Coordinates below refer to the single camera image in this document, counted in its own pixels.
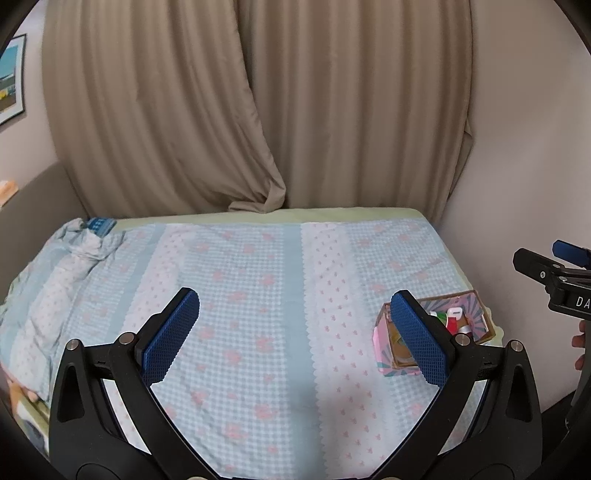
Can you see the blue checkered pink print blanket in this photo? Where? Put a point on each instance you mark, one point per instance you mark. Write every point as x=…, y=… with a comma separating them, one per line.
x=258, y=300

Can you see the beige curtain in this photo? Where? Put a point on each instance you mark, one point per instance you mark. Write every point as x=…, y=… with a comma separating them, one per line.
x=138, y=115
x=369, y=115

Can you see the cardboard box pink flaps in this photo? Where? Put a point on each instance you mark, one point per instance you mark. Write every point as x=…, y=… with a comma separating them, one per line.
x=480, y=314

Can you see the framed wall picture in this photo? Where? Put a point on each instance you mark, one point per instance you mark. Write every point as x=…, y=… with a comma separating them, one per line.
x=11, y=78

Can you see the pale green bed sheet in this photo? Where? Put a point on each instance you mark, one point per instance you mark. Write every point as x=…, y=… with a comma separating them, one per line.
x=323, y=213

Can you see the blue packet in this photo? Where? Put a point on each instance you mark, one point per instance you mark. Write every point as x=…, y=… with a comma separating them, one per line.
x=100, y=225

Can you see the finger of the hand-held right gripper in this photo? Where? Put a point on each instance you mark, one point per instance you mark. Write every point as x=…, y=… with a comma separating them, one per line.
x=531, y=263
x=570, y=251

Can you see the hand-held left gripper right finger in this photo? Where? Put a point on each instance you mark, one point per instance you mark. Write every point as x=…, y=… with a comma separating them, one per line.
x=418, y=337

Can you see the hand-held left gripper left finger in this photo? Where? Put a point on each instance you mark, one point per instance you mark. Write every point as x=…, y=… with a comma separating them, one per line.
x=171, y=337

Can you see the person's right hand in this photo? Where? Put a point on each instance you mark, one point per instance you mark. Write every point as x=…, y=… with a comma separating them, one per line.
x=579, y=344

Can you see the orange cloth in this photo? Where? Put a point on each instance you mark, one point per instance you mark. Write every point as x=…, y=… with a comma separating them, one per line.
x=7, y=191

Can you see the grey sofa backrest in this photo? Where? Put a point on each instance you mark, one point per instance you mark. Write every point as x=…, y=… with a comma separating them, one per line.
x=41, y=194

